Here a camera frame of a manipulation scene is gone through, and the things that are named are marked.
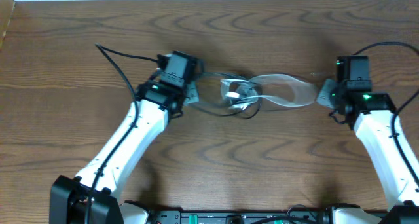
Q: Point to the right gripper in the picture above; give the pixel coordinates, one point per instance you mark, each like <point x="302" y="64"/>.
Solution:
<point x="325" y="96"/>

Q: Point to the cardboard box edge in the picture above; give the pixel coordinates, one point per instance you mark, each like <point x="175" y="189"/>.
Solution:
<point x="6" y="10"/>

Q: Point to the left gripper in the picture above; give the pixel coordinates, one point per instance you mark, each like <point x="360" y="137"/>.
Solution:
<point x="192" y="93"/>

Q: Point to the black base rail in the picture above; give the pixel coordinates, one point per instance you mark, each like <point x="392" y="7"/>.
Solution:
<point x="207" y="217"/>

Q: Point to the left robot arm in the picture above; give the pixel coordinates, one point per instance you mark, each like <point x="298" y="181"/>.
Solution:
<point x="93" y="195"/>

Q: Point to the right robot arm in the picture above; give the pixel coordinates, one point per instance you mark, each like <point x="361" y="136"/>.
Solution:
<point x="373" y="118"/>

